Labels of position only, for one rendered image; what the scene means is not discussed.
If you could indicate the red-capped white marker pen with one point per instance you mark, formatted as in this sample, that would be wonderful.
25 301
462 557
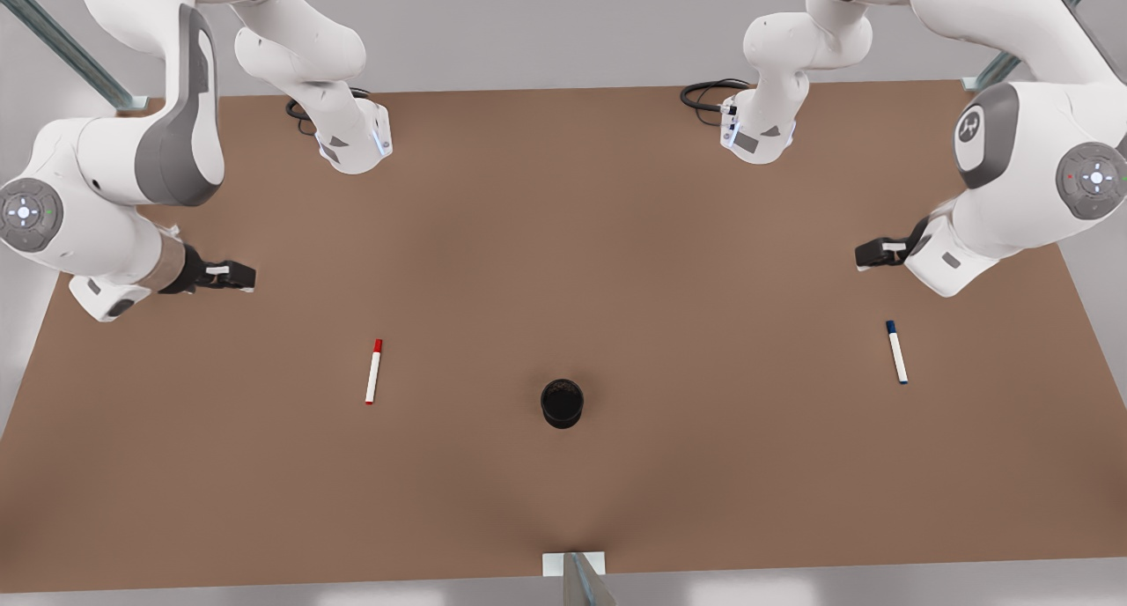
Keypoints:
373 372

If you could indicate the black pen holder cup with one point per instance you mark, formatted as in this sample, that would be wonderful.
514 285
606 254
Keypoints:
562 402

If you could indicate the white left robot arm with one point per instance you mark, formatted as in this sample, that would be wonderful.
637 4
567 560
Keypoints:
1030 157

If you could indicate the blue-capped white marker pen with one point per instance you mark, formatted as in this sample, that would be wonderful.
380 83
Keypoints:
896 351

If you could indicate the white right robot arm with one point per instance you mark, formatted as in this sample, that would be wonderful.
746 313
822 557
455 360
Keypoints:
97 174

